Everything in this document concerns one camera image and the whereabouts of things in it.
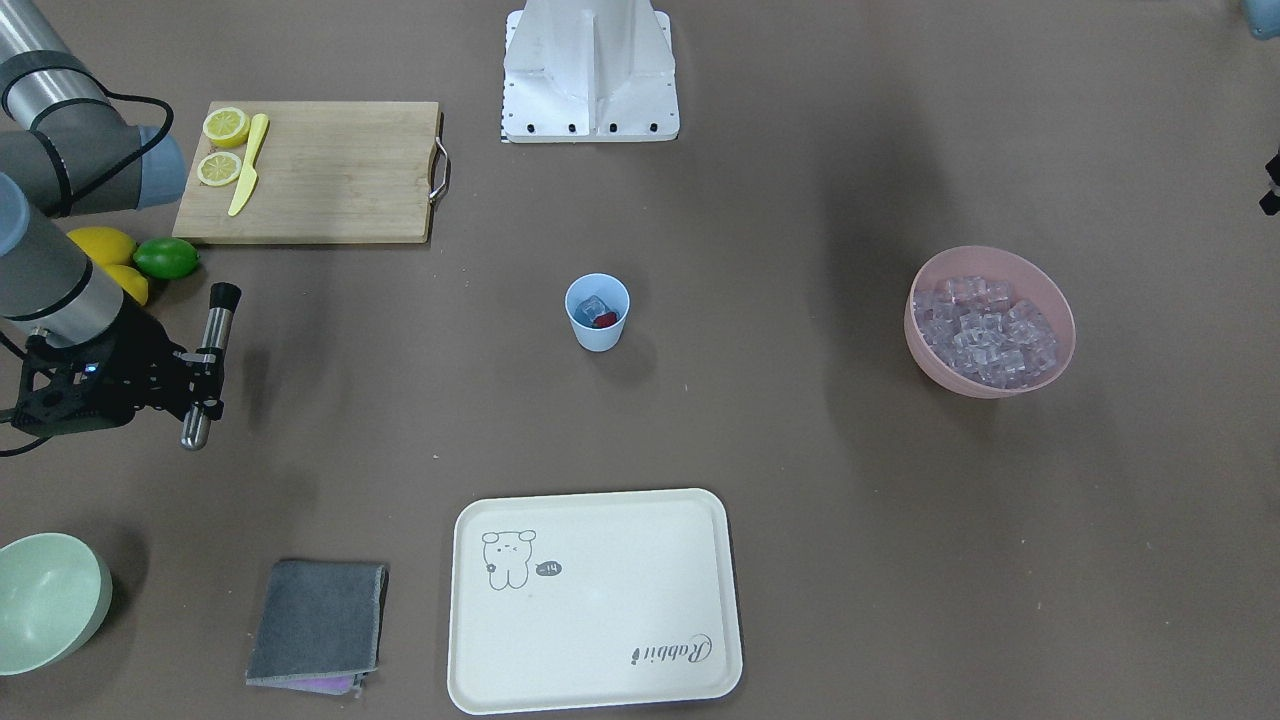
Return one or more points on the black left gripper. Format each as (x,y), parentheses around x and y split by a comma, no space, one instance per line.
(1272,190)

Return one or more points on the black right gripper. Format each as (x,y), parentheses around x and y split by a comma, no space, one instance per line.
(137,358)

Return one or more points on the clear ice cube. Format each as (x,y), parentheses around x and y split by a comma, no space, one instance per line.
(589,308)

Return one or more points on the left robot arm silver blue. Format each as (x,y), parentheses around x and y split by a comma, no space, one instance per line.
(1262,19)

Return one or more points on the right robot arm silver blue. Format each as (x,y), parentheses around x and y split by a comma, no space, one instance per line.
(72,154)

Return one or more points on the pink bowl of ice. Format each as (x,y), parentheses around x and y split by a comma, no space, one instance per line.
(986,323)

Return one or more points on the light blue plastic cup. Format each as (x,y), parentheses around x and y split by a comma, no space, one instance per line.
(614,293)

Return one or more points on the yellow lemon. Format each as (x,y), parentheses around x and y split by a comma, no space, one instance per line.
(104,245)
(133,282)

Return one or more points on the green lime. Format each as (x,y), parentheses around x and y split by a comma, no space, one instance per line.
(166,258)

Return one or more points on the lemon slice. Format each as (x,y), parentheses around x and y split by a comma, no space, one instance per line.
(227,128)
(218,169)

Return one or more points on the wooden cutting board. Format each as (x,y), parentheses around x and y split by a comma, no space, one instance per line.
(329,172)

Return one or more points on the mint green bowl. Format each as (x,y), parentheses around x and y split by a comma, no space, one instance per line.
(55,593)

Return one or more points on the yellow plastic knife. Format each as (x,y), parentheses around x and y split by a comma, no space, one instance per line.
(249,176)

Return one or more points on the folded dark grey cloth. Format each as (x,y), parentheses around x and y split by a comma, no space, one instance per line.
(320,626)

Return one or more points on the beige rectangular tray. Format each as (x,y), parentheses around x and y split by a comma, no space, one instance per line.
(594,600)

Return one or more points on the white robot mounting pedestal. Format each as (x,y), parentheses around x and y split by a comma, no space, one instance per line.
(589,72)

